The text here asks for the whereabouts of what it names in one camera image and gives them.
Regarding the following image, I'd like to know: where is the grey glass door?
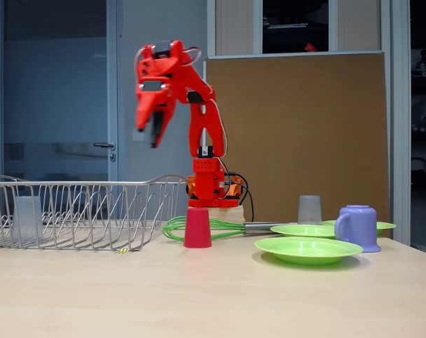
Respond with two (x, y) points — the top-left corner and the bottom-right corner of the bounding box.
(0, 0), (118, 219)

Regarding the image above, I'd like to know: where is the dark kettle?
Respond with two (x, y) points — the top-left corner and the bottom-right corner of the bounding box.
(411, 157), (426, 184)

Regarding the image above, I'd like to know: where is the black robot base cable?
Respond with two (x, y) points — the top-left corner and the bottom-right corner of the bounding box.
(225, 170), (255, 223)

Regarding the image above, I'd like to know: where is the purple plastic mug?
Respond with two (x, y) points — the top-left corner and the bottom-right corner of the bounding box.
(334, 205), (382, 254)

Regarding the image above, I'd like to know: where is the metal wire dish rack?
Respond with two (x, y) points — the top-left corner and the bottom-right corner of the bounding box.
(0, 173), (189, 251)

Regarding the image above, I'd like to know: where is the dark open shelf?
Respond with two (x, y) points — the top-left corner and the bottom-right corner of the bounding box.
(409, 0), (426, 247)

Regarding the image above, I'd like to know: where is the brown pin board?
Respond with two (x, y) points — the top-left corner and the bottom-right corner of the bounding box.
(202, 51), (391, 233)

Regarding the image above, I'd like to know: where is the small flexible tripod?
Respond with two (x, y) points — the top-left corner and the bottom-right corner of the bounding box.
(411, 49), (426, 78)

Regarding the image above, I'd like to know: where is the red plastic cup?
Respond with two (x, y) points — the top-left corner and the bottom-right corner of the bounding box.
(183, 208), (213, 249)

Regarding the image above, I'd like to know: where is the green plastic plate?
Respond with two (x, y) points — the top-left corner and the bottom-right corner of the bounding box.
(270, 224), (339, 239)
(321, 220), (397, 237)
(253, 236), (364, 265)

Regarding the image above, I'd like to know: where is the wooden base block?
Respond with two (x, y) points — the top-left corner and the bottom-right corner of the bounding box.
(187, 206), (246, 223)

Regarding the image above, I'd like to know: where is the translucent grey plastic cup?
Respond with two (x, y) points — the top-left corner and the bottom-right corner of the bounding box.
(296, 195), (322, 225)
(12, 196), (44, 244)

